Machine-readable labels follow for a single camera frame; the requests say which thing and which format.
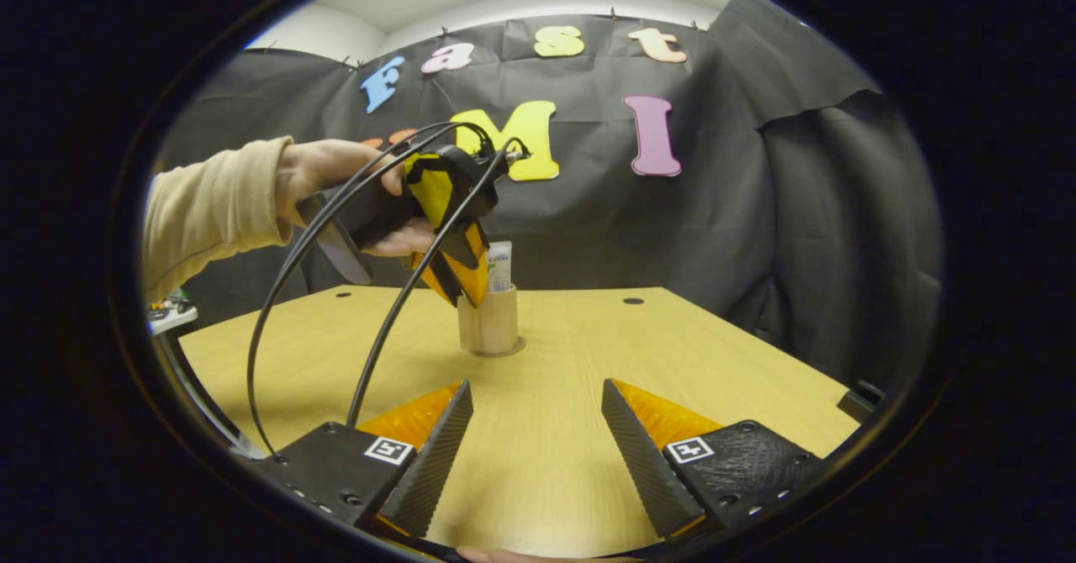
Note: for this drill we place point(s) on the small black object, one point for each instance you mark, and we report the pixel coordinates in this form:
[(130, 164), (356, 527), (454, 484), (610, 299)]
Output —
[(862, 399)]

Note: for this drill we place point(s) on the white toothpaste tube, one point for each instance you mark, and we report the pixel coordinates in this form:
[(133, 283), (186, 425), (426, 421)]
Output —
[(499, 265)]

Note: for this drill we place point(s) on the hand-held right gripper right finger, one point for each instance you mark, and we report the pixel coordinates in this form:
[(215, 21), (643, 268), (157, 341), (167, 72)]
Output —
[(643, 470)]

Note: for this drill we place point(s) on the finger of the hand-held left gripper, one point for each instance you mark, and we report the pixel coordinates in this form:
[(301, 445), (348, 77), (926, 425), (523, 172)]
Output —
[(477, 273), (437, 273)]

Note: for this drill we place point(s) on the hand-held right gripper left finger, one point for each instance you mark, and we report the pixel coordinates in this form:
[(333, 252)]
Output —
[(433, 470)]

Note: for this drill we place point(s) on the wooden desktop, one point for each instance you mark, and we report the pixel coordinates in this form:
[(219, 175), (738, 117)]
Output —
[(546, 462)]

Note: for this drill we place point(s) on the black backdrop cloth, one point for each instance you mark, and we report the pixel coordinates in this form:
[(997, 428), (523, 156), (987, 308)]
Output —
[(714, 210)]

